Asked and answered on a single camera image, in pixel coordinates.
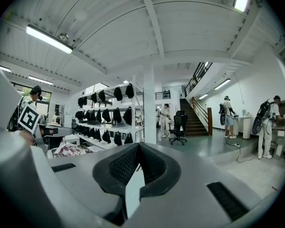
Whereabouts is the dark wooden staircase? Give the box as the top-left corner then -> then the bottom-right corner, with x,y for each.
180,97 -> 213,137

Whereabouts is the black high-back office chair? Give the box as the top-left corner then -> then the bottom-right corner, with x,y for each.
168,110 -> 189,146

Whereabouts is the pale grey cloth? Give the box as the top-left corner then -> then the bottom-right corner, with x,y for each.
0,52 -> 147,228

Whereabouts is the row of black bags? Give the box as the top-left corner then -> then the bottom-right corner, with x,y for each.
75,83 -> 135,146

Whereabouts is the white square pillar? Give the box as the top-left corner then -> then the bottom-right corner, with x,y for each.
143,63 -> 157,145

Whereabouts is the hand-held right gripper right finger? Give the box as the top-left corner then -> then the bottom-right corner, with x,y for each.
127,142 -> 283,228

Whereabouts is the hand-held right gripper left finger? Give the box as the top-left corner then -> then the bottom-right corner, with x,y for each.
37,142 -> 141,228

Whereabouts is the red checkered cloth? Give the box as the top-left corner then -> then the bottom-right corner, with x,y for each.
52,143 -> 86,157

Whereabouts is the white rounded counter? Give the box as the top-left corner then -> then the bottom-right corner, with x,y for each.
232,115 -> 252,139

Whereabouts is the black grey backpack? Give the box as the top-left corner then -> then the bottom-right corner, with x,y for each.
218,103 -> 227,126
251,101 -> 271,135

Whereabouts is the white metal shelf rack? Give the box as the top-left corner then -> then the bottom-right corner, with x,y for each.
75,76 -> 145,151

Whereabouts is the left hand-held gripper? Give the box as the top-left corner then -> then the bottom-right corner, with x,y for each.
18,102 -> 59,141

